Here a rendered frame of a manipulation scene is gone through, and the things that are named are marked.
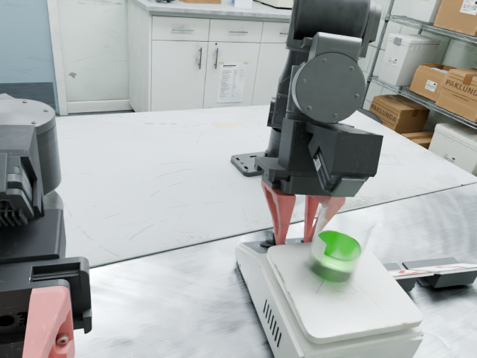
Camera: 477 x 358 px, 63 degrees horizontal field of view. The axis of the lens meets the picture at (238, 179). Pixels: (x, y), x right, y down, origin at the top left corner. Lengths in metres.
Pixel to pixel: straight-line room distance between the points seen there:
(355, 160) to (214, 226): 0.30
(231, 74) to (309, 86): 2.64
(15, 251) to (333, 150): 0.25
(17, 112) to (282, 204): 0.25
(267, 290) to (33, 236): 0.23
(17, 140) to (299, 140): 0.25
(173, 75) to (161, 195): 2.19
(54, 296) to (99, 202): 0.38
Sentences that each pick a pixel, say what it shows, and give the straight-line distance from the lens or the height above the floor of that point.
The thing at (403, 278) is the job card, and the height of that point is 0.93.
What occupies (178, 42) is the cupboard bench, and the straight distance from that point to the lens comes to 2.75.
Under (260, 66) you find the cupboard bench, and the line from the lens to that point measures 3.07.
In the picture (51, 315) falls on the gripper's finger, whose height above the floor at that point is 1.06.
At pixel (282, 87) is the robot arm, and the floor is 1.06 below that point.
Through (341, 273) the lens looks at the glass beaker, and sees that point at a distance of 0.39.
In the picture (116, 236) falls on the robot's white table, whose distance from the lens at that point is 0.57.
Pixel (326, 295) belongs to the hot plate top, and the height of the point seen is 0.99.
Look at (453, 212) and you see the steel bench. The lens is 0.81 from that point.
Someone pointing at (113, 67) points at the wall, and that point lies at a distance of 3.30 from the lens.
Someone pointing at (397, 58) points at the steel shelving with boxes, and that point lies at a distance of 3.00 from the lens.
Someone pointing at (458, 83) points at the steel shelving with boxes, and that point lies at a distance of 2.73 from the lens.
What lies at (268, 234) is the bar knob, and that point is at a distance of 0.49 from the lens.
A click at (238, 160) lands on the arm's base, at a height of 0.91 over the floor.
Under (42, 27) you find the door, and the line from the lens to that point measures 3.17.
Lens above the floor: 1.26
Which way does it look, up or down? 30 degrees down
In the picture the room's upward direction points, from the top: 8 degrees clockwise
